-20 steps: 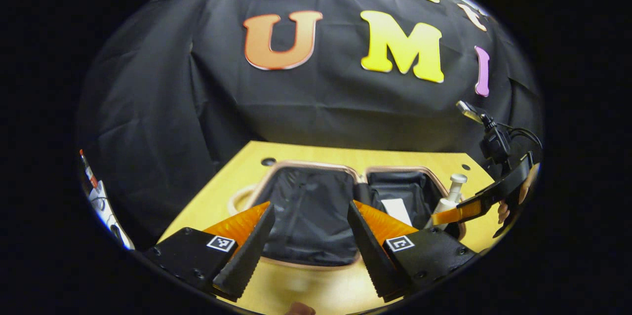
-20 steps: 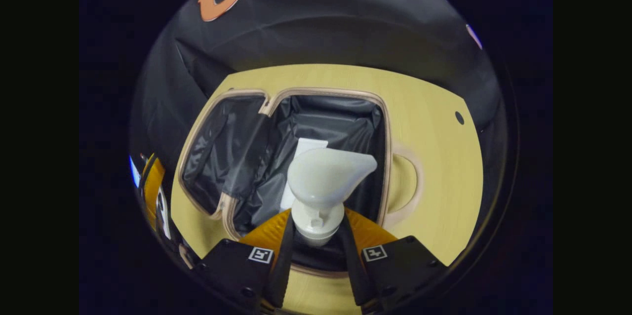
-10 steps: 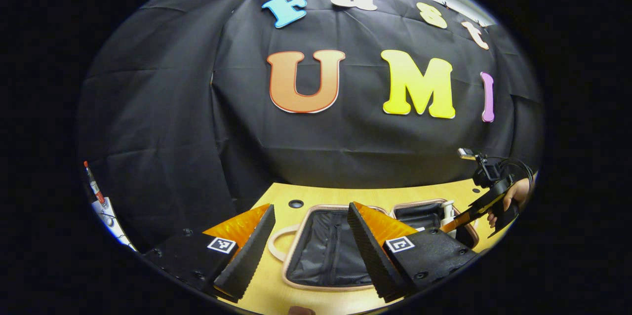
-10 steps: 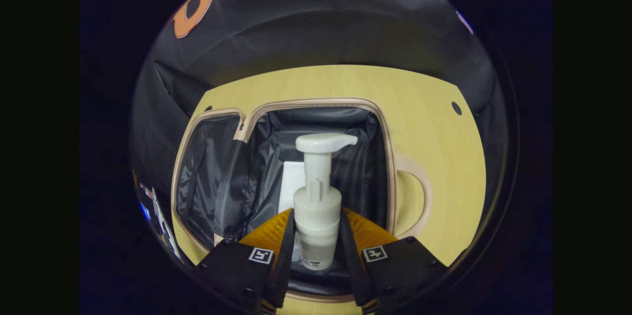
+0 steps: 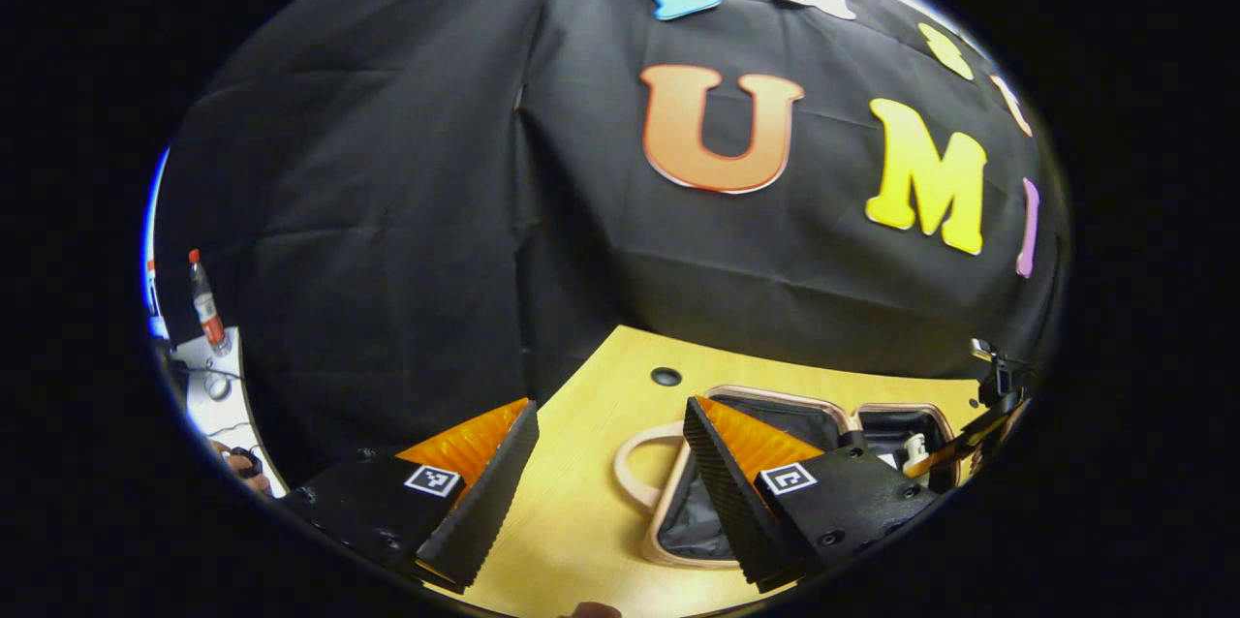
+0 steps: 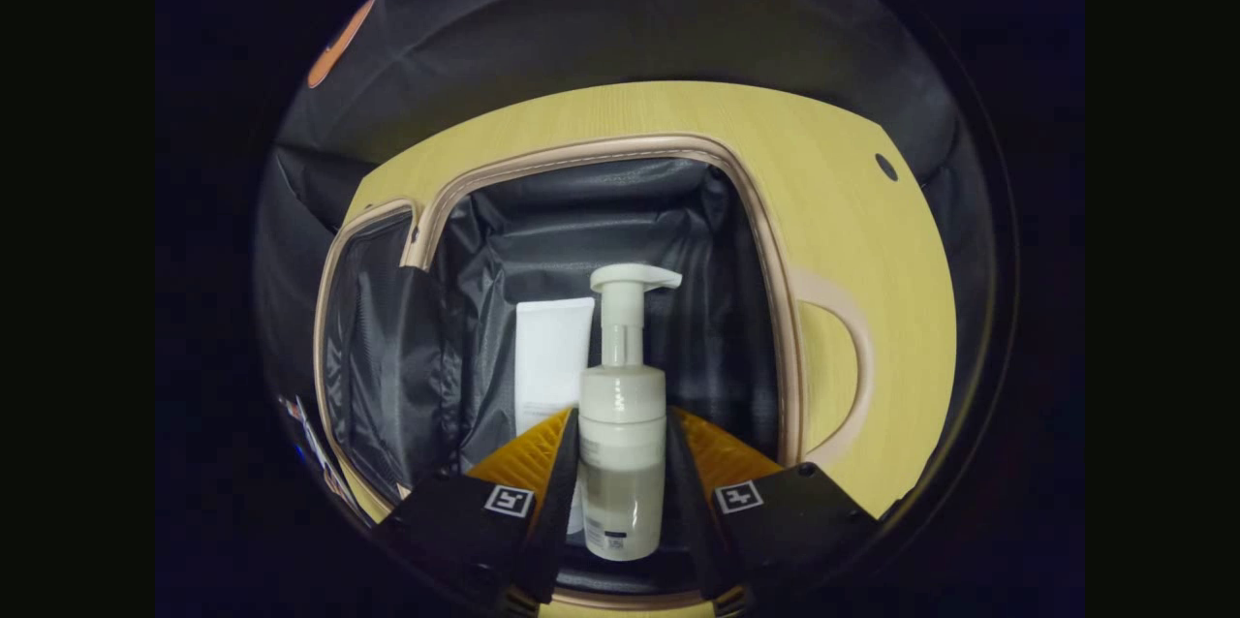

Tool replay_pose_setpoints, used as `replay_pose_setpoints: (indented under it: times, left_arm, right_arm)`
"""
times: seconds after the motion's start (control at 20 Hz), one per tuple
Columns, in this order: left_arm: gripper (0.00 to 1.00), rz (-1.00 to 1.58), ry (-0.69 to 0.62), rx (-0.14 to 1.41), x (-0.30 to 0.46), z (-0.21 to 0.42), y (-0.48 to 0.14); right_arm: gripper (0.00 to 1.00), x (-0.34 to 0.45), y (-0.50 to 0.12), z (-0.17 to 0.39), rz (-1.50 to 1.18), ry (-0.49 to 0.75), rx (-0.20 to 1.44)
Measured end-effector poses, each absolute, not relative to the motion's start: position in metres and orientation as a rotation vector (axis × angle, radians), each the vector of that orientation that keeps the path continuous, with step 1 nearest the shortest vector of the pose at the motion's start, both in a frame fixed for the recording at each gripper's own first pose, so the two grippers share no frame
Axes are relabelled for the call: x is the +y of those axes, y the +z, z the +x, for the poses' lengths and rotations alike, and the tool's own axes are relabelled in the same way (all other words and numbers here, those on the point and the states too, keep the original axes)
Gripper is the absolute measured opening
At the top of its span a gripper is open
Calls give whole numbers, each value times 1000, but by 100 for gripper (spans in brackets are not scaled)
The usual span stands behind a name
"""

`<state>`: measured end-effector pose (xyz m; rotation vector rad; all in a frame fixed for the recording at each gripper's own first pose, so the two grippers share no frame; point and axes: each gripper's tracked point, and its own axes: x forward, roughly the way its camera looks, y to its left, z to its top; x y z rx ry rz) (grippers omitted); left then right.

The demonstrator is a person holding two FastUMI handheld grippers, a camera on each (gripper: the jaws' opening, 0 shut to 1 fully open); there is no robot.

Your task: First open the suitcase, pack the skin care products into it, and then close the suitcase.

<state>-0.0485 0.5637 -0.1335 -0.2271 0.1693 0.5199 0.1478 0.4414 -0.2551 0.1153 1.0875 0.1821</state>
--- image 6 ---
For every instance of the white pump bottle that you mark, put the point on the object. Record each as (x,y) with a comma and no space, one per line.
(620,424)

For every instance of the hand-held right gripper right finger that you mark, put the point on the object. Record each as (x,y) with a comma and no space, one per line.
(688,502)

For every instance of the pink suitcase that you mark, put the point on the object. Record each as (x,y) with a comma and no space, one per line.
(581,211)

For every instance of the white squeeze tube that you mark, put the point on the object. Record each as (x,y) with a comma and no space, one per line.
(552,356)

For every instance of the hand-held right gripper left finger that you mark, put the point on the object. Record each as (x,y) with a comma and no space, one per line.
(557,502)

